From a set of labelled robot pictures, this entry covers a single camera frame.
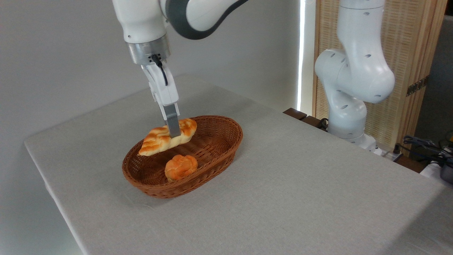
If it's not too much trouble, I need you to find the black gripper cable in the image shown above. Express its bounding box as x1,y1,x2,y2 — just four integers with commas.
151,54,169,87

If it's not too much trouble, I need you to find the long braided bread loaf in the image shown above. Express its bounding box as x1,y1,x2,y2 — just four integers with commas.
138,118,197,157

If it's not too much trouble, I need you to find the brown oval wicker basket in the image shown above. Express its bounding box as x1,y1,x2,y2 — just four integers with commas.
122,115,243,199

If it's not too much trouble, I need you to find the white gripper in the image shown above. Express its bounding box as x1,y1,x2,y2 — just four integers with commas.
141,63,182,138

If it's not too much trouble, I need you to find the grey tablecloth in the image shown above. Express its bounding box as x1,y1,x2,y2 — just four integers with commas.
24,74,453,255

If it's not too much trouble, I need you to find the round orange bread roll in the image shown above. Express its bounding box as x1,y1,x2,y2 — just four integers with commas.
165,154,198,182

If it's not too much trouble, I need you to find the white vertical light strip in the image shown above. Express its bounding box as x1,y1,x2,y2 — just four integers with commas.
297,0,307,112

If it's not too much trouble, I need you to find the black cable bundle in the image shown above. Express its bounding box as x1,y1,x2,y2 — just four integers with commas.
403,136,453,168

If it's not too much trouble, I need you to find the white power strip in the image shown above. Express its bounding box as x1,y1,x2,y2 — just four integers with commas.
380,150,404,162

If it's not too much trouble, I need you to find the metal screen hinge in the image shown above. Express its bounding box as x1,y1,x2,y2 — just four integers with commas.
406,75,429,97

